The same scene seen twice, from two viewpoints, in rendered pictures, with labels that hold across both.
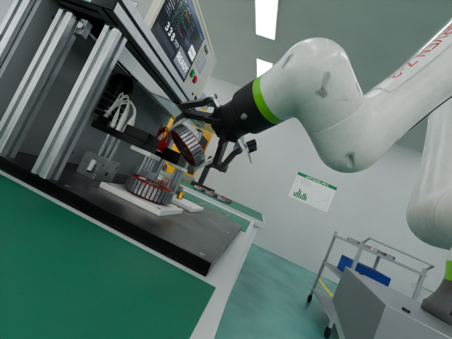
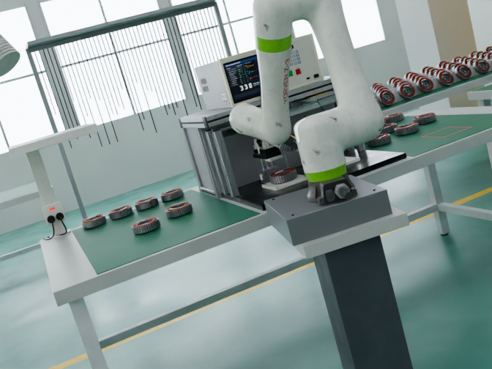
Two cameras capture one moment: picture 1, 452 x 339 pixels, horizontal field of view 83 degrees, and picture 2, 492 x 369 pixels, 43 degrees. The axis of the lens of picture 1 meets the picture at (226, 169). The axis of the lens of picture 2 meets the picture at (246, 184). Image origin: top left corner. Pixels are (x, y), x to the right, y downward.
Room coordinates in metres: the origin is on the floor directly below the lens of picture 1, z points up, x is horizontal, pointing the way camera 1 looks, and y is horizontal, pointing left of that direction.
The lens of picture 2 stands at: (-0.72, -1.99, 1.29)
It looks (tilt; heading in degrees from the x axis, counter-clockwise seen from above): 11 degrees down; 62
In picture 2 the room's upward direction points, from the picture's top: 16 degrees counter-clockwise
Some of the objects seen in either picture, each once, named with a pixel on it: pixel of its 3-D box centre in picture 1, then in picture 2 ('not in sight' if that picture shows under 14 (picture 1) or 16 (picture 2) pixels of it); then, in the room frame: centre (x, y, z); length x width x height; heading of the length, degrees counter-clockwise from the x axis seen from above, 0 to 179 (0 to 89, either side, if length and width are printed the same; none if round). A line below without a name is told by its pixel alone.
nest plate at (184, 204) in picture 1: (177, 200); (335, 163); (0.85, 0.10, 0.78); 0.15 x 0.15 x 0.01; 80
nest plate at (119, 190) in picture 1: (145, 198); (285, 181); (0.61, 0.15, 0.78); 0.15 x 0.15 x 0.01; 80
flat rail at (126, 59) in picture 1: (171, 108); (285, 114); (0.74, 0.22, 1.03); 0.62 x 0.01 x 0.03; 170
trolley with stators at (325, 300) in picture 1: (359, 286); not in sight; (2.74, -1.81, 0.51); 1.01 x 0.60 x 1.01; 170
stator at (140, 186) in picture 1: (150, 189); (283, 176); (0.61, 0.15, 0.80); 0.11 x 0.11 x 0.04
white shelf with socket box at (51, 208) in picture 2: not in sight; (67, 184); (-0.06, 0.85, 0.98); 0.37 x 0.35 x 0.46; 170
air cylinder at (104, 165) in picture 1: (99, 167); (269, 174); (0.63, 0.29, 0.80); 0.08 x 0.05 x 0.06; 170
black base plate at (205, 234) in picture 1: (157, 203); (310, 176); (0.73, 0.14, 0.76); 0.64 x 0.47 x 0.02; 170
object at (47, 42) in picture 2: not in sight; (155, 121); (1.56, 3.63, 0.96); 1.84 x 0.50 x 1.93; 170
